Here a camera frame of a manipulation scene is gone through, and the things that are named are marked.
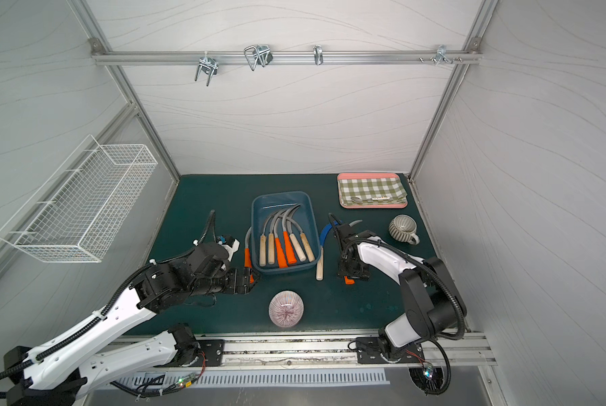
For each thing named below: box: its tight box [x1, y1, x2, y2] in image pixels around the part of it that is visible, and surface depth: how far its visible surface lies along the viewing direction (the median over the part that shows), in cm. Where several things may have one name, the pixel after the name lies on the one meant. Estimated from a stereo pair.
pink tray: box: [337, 172, 408, 209], surface depth 117 cm
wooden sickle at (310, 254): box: [291, 217, 315, 264], surface depth 97 cm
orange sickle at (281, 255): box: [275, 207, 297, 269], surface depth 95 cm
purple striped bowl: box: [268, 290, 305, 329], surface depth 82 cm
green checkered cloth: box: [337, 177, 408, 206], surface depth 117 cm
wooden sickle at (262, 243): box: [258, 208, 284, 268], surface depth 95 cm
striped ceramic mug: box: [388, 213, 421, 246], surface depth 97 cm
